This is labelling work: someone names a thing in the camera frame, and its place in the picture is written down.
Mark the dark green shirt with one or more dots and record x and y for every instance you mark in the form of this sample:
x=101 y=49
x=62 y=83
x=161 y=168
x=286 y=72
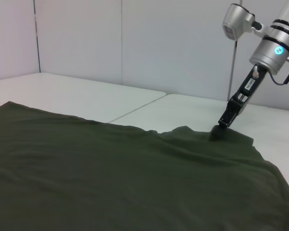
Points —
x=110 y=180

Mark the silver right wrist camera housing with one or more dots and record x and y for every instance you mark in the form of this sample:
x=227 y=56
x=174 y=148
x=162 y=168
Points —
x=236 y=19

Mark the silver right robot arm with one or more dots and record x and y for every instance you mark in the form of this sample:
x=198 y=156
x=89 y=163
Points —
x=272 y=48

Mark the right gripper silver connector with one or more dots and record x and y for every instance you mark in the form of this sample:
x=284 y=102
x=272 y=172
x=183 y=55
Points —
x=255 y=75

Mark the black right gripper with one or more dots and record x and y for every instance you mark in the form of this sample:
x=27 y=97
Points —
x=254 y=84

